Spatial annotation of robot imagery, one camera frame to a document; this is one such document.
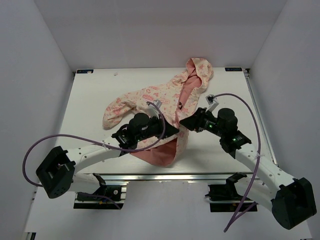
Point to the aluminium right table rail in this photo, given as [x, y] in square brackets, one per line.
[246, 72]

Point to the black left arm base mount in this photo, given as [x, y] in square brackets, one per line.
[109, 196]

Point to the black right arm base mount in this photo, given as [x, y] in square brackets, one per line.
[222, 194]

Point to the blue label sticker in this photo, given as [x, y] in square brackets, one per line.
[233, 69]
[84, 71]

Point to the pink cream printed hooded jacket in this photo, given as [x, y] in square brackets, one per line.
[179, 99]

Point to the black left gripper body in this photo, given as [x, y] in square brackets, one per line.
[155, 128]

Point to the blue label sticker left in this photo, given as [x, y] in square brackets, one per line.
[84, 71]

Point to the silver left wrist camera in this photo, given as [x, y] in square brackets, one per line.
[153, 108]

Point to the blue label sticker right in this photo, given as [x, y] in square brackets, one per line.
[233, 69]

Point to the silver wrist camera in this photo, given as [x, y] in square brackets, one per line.
[153, 108]
[212, 102]

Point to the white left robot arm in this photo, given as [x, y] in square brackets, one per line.
[60, 172]

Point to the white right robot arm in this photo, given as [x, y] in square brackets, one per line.
[290, 200]

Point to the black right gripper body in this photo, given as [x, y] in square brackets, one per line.
[209, 124]

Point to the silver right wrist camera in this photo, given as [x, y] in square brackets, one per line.
[212, 102]

